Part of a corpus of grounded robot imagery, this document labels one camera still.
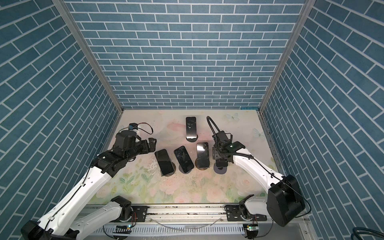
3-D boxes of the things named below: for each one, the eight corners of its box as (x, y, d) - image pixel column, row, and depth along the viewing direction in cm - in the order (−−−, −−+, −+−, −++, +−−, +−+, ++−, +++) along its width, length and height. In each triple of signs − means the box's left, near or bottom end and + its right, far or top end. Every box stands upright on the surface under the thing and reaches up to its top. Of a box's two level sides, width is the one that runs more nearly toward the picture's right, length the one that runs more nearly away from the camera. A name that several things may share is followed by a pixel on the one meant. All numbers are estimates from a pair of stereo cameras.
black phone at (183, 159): (184, 175, 88) (183, 167, 78) (175, 160, 94) (173, 150, 85) (193, 170, 90) (193, 161, 80) (184, 155, 97) (183, 145, 87)
